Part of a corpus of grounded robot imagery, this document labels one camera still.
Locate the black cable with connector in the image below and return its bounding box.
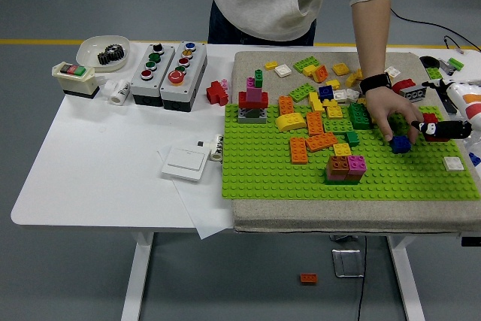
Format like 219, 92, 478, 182
443, 35, 481, 54

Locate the white pipe fitting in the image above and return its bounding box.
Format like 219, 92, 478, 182
102, 78, 132, 105

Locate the long black floor cable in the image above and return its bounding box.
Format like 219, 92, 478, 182
389, 8, 481, 53

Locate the grey toy brick with holes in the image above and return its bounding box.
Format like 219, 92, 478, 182
398, 86, 429, 104

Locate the white wall switch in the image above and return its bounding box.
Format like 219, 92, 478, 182
161, 146, 210, 183

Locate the red curved toy brick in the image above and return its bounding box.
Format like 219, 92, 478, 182
392, 78, 418, 95

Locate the white plastic bowl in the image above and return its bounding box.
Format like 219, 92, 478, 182
75, 35, 132, 74

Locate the white table leg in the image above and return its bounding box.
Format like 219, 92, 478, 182
386, 235, 426, 321
119, 231, 156, 321

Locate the multicolour toy brick tower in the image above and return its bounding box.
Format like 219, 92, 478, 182
237, 68, 271, 126

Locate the clear plastic bag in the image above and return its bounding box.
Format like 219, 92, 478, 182
462, 136, 481, 160

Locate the cream red-green switch box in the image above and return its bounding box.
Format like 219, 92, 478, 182
50, 62, 101, 100

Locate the green toy baseplate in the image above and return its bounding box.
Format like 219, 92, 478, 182
220, 104, 481, 204

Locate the magenta 2x2 toy brick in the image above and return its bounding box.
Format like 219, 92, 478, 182
347, 154, 367, 172

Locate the grey emergency stop box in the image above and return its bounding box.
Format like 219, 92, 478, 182
159, 40, 209, 113

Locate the lime green 2x4 brick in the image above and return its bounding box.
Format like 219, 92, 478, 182
288, 83, 317, 104
292, 56, 322, 74

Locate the dark green tall toy brick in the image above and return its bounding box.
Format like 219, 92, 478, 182
348, 102, 377, 131

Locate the white paper sheet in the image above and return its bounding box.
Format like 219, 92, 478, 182
156, 147, 237, 241

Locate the yellow curved toy brick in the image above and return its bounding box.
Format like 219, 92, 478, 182
275, 112, 307, 134

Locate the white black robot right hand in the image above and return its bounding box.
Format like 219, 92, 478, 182
410, 78, 481, 141

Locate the black hanging cable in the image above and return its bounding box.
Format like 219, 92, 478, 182
355, 235, 368, 321

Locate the lime green flat plate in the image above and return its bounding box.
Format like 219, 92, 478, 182
323, 119, 355, 135

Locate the white labelled roll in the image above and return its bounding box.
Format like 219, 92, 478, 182
209, 133, 225, 162

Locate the brown pink green brick stack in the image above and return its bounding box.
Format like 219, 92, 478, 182
324, 154, 366, 186

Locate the red toy brick cluster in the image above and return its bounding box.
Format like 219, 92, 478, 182
205, 80, 230, 107

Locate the grey four-button control box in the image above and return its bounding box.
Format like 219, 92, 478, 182
129, 42, 177, 108

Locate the black metal gear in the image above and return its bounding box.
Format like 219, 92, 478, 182
97, 44, 126, 65

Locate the person's left hand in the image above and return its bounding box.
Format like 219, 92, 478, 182
364, 86, 425, 145

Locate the metal floor socket plate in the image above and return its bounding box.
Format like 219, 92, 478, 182
330, 247, 366, 279

